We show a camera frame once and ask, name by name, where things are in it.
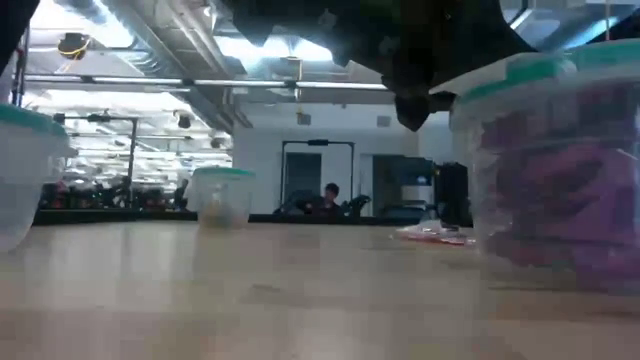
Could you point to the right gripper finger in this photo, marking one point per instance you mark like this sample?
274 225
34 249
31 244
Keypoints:
412 110
442 101

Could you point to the medium clear plastic container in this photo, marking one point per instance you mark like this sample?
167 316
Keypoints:
470 175

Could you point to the medium teal-rimmed clear lid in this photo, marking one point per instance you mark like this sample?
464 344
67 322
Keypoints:
525 72

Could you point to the purple Skittles candy pack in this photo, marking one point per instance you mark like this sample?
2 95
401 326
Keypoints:
600 270
575 120
550 190

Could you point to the small teal-rimmed clear lid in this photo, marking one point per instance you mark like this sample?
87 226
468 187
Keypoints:
222 171

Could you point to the small clear plastic container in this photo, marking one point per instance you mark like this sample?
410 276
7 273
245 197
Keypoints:
222 195

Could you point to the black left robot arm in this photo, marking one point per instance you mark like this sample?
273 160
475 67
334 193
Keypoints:
12 25

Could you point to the clear red candy packet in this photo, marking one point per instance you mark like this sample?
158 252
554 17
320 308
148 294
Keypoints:
435 235

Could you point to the silver ceiling canister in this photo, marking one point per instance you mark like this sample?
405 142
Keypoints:
292 67

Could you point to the black cabinet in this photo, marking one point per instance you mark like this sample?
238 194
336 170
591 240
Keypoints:
452 195

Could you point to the black office chair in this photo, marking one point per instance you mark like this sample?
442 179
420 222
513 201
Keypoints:
359 205

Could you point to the person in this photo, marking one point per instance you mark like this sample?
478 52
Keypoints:
330 192
181 192

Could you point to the black ceiling spotlight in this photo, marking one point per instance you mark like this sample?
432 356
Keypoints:
184 121

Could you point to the long ceiling light bar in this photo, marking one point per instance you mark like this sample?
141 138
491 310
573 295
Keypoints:
150 81

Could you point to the black yellow ceiling reel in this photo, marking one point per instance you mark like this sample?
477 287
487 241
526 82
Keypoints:
73 46

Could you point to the silver metal pole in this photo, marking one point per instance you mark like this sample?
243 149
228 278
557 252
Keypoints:
21 65

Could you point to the large clear bowl, teal rim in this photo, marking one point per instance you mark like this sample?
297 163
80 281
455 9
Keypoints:
25 117

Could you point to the large clear plastic container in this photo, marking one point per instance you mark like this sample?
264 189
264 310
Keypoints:
25 200

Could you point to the grey wall box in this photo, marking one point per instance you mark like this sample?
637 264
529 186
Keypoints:
304 118
383 121

